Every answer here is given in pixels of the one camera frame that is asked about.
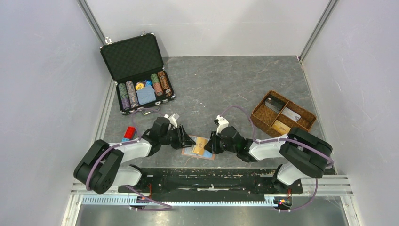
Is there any blue playing card deck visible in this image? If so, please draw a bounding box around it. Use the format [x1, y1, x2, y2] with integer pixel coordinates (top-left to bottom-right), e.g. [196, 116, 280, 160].
[136, 86, 156, 105]

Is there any green red chip stack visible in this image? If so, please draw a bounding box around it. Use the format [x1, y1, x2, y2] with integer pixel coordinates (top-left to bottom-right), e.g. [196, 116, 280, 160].
[151, 73, 163, 96]

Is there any white card in basket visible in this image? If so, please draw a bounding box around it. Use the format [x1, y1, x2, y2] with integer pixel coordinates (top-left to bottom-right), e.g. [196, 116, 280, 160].
[282, 107, 301, 122]

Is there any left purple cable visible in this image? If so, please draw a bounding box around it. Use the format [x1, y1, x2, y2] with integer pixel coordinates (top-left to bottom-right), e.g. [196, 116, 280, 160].
[85, 107, 174, 212]

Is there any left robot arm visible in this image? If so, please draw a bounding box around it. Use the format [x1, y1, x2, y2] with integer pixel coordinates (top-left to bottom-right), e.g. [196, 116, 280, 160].
[73, 114, 196, 194]

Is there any brown orange chip stack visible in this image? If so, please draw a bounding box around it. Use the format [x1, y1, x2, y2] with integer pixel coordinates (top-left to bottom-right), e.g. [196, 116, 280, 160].
[158, 71, 172, 97]

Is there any brown leather card holder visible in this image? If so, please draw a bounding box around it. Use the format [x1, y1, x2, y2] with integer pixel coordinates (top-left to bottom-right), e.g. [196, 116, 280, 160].
[181, 135, 215, 160]

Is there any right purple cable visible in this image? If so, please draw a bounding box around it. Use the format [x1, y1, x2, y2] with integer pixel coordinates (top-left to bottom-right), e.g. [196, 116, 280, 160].
[220, 105, 335, 213]

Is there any green purple chip stack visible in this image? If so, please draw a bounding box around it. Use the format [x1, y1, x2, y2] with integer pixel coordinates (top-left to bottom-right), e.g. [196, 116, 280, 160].
[118, 83, 130, 110]

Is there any gold card in basket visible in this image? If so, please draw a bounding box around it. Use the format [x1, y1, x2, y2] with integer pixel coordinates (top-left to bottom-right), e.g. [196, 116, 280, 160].
[271, 120, 291, 135]

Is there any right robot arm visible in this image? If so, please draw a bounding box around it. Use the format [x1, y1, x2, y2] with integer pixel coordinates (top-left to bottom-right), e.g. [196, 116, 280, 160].
[204, 126, 334, 192]

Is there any dark card in basket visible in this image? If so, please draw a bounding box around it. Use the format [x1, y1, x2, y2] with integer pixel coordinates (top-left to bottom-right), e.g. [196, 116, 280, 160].
[264, 96, 286, 113]

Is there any grey purple chip stack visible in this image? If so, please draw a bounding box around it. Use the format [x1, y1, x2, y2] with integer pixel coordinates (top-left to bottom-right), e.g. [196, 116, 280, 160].
[126, 81, 138, 107]

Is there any brown wicker divided basket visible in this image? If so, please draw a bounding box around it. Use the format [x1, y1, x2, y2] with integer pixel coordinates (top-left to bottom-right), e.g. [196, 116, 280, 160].
[250, 90, 317, 137]

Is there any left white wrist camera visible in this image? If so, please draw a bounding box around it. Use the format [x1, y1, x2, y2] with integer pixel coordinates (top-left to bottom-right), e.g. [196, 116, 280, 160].
[164, 113, 179, 129]

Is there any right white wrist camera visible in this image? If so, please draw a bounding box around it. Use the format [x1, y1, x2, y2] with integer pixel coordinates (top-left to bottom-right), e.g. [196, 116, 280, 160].
[214, 115, 229, 134]

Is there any gold credit card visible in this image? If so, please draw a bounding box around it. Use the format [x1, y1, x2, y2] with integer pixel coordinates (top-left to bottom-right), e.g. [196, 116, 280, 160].
[192, 137, 208, 156]

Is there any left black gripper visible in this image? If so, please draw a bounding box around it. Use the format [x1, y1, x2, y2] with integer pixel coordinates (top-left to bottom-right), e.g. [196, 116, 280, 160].
[160, 124, 196, 150]

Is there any purple cable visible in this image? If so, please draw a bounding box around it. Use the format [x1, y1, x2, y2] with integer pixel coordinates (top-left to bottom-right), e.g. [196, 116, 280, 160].
[220, 105, 335, 213]
[85, 107, 174, 212]

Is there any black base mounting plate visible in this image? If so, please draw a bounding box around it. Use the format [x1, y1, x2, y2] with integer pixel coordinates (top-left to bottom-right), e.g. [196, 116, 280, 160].
[133, 168, 303, 202]

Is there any red blue toy block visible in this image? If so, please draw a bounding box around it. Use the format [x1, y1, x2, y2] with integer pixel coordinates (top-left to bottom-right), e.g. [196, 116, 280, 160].
[121, 126, 136, 142]

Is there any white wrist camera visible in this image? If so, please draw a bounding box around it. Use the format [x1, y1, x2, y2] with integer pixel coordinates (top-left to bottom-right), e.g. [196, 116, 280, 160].
[164, 113, 179, 129]
[214, 115, 229, 134]

